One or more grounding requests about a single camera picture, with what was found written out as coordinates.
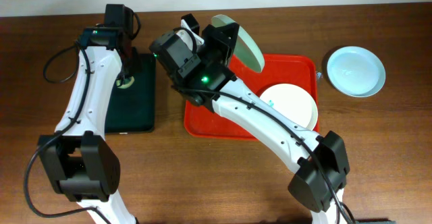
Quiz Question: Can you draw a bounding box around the black plastic tray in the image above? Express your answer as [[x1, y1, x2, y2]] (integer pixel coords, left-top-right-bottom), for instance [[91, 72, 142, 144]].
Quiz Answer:
[[105, 53, 156, 134]]

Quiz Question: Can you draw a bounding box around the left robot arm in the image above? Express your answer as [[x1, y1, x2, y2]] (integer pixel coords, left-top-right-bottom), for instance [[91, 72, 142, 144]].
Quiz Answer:
[[31, 4, 140, 223]]

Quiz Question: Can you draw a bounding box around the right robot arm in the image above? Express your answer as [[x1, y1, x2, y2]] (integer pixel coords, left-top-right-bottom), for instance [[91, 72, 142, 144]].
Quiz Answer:
[[149, 14, 355, 223]]

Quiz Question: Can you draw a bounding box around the light blue plate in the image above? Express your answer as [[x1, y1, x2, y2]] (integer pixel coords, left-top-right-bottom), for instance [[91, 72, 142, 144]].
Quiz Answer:
[[326, 46, 386, 98]]

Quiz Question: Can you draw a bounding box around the mint green plate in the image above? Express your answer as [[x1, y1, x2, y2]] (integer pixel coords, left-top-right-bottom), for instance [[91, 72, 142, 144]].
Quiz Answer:
[[211, 14, 265, 73]]

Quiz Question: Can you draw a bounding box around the red plastic tray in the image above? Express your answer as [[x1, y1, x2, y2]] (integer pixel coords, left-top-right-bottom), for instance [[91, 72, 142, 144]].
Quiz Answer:
[[184, 54, 319, 140]]

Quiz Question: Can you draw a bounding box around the green yellow sponge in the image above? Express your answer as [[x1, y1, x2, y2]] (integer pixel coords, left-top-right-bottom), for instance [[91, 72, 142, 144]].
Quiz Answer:
[[115, 76, 134, 89]]

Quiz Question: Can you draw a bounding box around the white plate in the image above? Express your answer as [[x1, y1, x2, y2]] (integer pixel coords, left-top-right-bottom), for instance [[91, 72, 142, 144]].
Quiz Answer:
[[260, 84, 318, 130]]

